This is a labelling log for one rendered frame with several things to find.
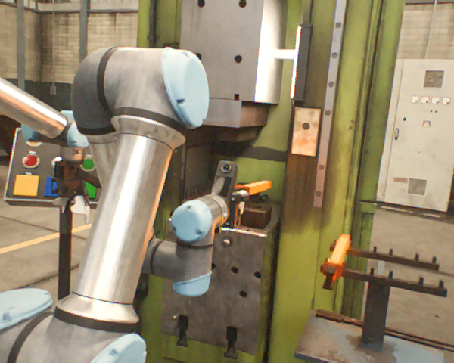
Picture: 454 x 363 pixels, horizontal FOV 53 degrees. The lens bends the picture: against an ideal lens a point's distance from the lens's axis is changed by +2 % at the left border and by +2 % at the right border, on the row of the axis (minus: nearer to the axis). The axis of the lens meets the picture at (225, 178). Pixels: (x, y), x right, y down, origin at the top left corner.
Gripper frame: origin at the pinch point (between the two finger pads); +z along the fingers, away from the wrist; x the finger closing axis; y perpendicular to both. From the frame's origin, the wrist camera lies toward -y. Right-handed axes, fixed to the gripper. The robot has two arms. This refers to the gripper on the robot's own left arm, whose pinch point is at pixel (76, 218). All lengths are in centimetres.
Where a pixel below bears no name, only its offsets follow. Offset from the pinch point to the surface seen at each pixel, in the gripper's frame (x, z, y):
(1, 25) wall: -874, -156, -320
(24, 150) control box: -31.4, -18.7, 3.4
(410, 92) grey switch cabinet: -117, -72, -558
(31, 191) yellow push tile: -21.9, -5.5, 5.2
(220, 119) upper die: 22, -36, -43
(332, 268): 82, -3, -25
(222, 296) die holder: 31, 27, -41
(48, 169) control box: -23.1, -13.1, -1.6
